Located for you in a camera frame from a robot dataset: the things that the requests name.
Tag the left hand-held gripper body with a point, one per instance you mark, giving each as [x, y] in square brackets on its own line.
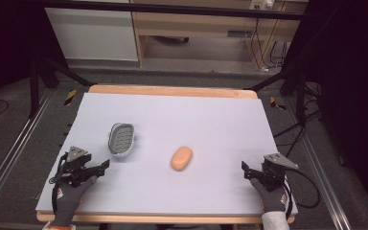
[76, 166]

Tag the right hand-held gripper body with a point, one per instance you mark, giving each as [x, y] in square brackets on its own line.
[273, 172]

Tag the person's right hand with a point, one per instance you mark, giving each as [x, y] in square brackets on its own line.
[273, 199]

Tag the grey soap dish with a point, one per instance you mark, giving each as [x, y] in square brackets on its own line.
[121, 139]

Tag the white foam board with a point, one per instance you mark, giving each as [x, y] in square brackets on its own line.
[204, 127]

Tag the orange soap bar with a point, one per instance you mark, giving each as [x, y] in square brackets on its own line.
[181, 158]

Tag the yellow black striped tape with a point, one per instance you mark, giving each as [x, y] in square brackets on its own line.
[276, 103]
[70, 97]

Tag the black metal stand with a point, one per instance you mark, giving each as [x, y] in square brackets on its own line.
[34, 83]
[300, 92]

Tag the wooden table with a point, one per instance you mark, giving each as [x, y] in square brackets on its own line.
[172, 90]

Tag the black curtain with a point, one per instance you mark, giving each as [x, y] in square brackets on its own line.
[354, 80]
[3, 41]

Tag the white cabinet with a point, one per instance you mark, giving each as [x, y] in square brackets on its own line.
[92, 33]

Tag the wooden desk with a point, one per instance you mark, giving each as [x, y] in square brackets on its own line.
[188, 27]

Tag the white power strip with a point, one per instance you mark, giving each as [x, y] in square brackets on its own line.
[262, 4]

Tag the metal floor rail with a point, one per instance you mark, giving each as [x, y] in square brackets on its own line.
[324, 179]
[16, 143]

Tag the black metal frame bar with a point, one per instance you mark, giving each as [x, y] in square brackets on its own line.
[172, 9]

